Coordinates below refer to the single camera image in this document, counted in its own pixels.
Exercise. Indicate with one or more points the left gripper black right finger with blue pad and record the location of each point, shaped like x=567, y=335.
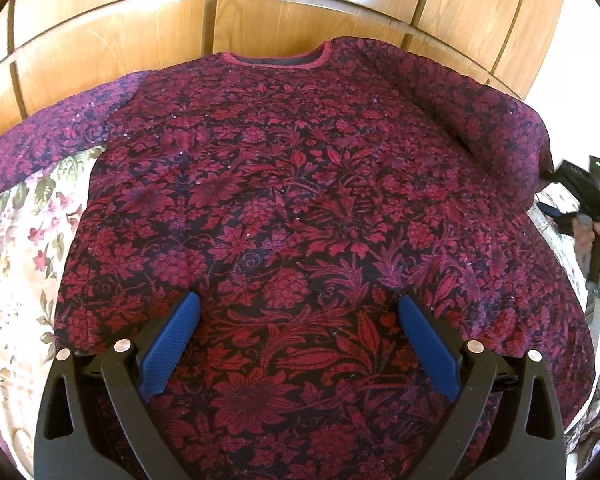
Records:
x=504, y=421

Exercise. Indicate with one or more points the maroon floral long-sleeve top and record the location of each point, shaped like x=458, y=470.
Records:
x=300, y=199

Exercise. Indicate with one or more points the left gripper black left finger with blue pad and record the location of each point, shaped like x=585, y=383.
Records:
x=69, y=442

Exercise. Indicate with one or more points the glossy wooden bed headboard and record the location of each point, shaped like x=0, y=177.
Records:
x=51, y=49

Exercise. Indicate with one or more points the floral pink white bedsheet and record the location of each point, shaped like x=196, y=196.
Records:
x=38, y=219

